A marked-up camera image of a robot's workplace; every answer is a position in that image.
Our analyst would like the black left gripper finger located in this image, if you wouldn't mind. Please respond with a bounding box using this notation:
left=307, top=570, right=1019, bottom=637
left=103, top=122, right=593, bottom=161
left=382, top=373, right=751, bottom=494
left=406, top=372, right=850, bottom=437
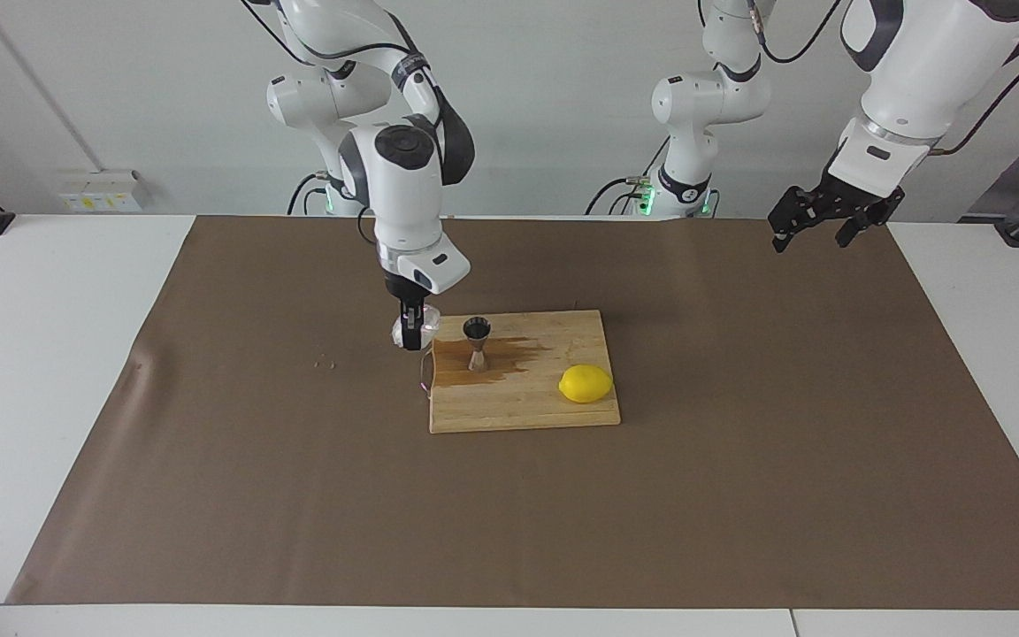
left=835, top=205, right=895, bottom=249
left=768, top=188, right=833, bottom=254

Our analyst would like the clear plastic cup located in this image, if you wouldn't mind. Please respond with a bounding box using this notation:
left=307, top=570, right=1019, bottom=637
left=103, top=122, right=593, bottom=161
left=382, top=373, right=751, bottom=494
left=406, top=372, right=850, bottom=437
left=391, top=303, right=441, bottom=352

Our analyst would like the steel double jigger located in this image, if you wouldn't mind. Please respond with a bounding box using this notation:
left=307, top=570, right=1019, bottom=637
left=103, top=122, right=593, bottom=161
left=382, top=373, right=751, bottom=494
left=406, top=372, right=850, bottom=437
left=462, top=317, right=492, bottom=372

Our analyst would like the wooden cutting board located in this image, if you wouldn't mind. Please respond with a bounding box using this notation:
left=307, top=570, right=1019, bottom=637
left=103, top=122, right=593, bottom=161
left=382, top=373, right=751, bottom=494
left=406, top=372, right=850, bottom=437
left=418, top=310, right=622, bottom=434

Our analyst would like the yellow lemon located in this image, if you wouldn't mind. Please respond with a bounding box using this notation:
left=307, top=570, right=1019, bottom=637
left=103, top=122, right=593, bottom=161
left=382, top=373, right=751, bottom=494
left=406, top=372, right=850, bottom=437
left=559, top=365, right=614, bottom=404

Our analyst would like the brown paper table mat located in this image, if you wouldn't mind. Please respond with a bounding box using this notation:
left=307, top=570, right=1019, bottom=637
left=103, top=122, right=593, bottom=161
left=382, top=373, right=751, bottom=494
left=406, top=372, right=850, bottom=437
left=5, top=215, right=1019, bottom=610

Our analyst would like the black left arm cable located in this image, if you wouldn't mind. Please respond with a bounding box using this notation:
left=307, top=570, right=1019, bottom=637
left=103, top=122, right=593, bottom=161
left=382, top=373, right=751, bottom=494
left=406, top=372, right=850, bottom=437
left=700, top=0, right=1019, bottom=157

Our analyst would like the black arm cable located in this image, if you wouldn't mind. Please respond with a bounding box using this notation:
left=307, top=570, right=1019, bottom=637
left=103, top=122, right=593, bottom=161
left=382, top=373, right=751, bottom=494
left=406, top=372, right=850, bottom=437
left=240, top=0, right=429, bottom=244
left=700, top=0, right=1019, bottom=157

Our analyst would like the black base cable bundle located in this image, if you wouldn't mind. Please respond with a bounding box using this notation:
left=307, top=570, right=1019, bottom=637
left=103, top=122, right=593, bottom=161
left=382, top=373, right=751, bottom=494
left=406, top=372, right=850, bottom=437
left=287, top=173, right=333, bottom=216
left=586, top=173, right=654, bottom=216

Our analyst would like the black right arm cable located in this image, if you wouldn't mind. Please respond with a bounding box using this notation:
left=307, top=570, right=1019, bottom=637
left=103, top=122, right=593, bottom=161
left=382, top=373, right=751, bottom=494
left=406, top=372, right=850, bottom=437
left=240, top=0, right=429, bottom=244

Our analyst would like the white wall socket box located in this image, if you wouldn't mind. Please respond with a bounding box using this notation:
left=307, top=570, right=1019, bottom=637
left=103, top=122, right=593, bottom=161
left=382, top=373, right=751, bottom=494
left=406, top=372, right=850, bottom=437
left=58, top=171, right=144, bottom=214

